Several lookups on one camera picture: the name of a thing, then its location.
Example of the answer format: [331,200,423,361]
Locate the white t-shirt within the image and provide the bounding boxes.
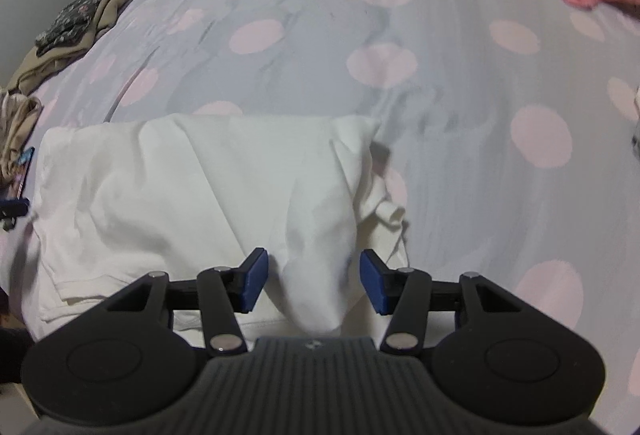
[23,114,407,339]

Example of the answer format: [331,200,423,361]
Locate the pile of folded clothes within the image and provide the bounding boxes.
[0,92,42,188]

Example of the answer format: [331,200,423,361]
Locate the smartphone with lit screen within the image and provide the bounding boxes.
[6,147,35,200]

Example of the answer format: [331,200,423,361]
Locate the beige folded trousers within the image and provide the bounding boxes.
[4,0,132,96]

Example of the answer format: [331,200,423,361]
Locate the black patterned folded garment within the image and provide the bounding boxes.
[35,0,102,57]

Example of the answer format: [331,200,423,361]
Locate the grey polka dot bedsheet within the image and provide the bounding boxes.
[38,0,639,434]

